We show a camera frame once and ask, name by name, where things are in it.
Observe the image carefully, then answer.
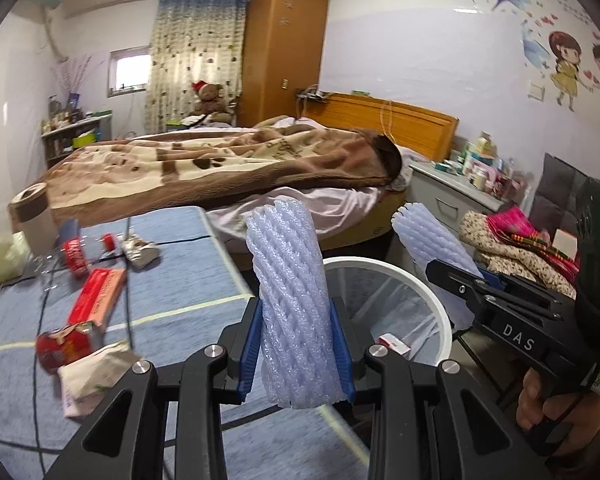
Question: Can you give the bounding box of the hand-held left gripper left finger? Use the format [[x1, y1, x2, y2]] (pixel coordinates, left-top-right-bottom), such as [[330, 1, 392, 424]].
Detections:
[[42, 297, 263, 480]]

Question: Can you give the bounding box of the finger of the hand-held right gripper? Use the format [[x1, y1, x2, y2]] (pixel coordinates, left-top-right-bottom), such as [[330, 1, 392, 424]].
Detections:
[[477, 266, 578, 311], [425, 258, 556, 333]]

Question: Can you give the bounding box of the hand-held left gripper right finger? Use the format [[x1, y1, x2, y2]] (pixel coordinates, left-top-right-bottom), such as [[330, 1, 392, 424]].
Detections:
[[330, 296, 551, 480]]

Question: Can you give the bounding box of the white round waste bin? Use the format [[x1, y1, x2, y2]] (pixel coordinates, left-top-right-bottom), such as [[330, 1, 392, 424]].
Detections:
[[322, 256, 453, 368]]

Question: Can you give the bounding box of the purple foam net sleeve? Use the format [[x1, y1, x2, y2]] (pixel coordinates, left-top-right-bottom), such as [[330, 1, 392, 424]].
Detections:
[[244, 200, 343, 408], [391, 202, 486, 331]]

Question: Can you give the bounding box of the small white red box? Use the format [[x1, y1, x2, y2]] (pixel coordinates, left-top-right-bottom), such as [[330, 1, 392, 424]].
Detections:
[[377, 332, 413, 356]]

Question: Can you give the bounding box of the paper wrapper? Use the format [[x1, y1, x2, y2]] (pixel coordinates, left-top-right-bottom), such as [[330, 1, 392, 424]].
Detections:
[[57, 341, 146, 421]]

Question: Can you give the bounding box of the red pink carton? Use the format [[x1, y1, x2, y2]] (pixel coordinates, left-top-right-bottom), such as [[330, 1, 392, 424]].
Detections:
[[67, 267, 128, 333]]

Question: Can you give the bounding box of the crushed red can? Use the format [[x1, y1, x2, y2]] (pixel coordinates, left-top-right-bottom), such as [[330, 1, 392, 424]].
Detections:
[[35, 322, 101, 373]]

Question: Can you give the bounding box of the clear bottle red label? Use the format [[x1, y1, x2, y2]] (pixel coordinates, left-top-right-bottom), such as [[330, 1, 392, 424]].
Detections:
[[32, 232, 117, 281]]

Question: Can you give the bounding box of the person's right hand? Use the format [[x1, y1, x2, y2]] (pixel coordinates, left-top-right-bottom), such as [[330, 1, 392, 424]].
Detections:
[[516, 367, 600, 461]]

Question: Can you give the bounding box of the floral padded jacket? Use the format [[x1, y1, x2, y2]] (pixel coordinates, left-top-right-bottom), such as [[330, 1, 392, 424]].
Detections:
[[459, 210, 578, 301]]

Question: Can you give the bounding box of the pink cloth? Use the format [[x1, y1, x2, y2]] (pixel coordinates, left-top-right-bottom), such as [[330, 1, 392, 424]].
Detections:
[[487, 206, 556, 248]]

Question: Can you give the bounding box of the grey drawer nightstand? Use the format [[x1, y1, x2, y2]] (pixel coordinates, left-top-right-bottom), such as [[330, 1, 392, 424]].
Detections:
[[407, 160, 518, 243]]

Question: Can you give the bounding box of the black chair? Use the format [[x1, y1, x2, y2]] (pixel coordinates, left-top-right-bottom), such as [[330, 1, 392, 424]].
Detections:
[[452, 152, 600, 411]]

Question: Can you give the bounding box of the blue checked tablecloth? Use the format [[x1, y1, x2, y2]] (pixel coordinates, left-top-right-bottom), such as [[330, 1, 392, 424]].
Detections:
[[0, 205, 371, 480]]

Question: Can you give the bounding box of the group of bottles and boxes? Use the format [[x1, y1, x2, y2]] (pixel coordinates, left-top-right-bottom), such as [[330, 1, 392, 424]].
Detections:
[[432, 130, 531, 196]]

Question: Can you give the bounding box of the pink bed sheet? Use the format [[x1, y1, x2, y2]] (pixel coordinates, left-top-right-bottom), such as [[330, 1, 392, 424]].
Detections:
[[205, 115, 411, 253]]

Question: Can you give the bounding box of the wooden bed headboard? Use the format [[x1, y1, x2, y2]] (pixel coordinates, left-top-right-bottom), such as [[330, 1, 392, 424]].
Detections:
[[307, 92, 460, 161]]

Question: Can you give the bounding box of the power strip with plugs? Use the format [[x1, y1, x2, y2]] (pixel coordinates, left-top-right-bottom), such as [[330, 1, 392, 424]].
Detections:
[[295, 86, 331, 106]]

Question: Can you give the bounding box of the brown white thermos cup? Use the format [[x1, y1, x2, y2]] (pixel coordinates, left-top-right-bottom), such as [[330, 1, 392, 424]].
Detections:
[[9, 182, 58, 256]]

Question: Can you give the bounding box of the brown teddy bear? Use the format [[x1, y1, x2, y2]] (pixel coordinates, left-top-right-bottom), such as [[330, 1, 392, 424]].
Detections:
[[187, 80, 236, 123]]

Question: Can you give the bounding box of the yellow tissue pack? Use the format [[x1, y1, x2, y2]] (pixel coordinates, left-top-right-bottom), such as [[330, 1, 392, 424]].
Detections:
[[0, 205, 33, 293]]

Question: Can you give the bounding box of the wooden wardrobe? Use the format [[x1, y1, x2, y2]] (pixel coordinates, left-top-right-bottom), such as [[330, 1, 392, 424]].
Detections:
[[240, 0, 330, 128]]

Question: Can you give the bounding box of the cluttered desk shelf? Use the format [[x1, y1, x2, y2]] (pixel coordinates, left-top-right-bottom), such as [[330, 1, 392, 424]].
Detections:
[[40, 110, 116, 171]]

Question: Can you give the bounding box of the patterned curtain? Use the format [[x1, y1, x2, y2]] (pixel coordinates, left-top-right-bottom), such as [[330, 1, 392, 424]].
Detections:
[[147, 0, 248, 136]]

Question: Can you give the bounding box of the small window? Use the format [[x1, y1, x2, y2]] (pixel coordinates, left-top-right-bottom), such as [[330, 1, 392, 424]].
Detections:
[[107, 46, 151, 96]]

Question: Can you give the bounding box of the vase with purple branches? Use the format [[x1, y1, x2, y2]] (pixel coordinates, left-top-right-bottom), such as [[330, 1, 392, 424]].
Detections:
[[50, 52, 93, 111]]

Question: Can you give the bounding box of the air conditioner pipe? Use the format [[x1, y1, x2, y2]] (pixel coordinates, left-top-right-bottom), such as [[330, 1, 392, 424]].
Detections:
[[42, 7, 66, 61]]

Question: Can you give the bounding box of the white charging cable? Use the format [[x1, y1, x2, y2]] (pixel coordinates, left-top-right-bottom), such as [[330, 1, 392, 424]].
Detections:
[[380, 100, 396, 136]]

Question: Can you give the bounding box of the cartoon couple wall sticker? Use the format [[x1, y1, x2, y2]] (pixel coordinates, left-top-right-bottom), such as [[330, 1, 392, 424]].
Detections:
[[522, 20, 600, 133]]

